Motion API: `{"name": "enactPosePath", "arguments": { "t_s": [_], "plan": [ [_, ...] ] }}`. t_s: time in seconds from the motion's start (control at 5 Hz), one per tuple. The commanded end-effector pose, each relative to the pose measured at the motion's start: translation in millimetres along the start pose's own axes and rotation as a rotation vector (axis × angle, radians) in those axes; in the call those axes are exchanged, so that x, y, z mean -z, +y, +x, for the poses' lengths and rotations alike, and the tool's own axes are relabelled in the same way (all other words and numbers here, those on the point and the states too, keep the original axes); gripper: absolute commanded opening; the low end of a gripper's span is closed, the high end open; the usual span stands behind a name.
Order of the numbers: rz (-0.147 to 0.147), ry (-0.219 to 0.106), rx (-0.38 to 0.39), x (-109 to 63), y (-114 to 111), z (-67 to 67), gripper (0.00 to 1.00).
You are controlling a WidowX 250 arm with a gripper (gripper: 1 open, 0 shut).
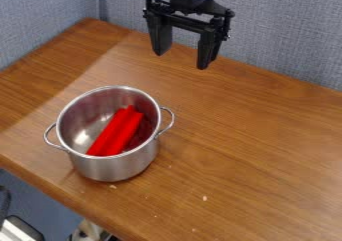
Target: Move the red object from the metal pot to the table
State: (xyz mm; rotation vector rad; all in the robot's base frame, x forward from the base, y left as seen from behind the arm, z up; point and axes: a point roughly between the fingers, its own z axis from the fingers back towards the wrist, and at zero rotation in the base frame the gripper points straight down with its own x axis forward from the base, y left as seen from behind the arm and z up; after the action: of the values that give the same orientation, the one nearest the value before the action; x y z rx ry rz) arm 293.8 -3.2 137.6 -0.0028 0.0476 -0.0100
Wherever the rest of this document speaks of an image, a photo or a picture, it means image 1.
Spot stainless steel pot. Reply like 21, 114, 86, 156
42, 85, 173, 182

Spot red rectangular block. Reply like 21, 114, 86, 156
86, 105, 143, 156

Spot black and white chair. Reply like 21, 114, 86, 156
0, 185, 45, 241

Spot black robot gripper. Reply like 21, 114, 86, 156
144, 0, 235, 70

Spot white and black floor object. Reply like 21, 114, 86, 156
66, 219, 120, 241

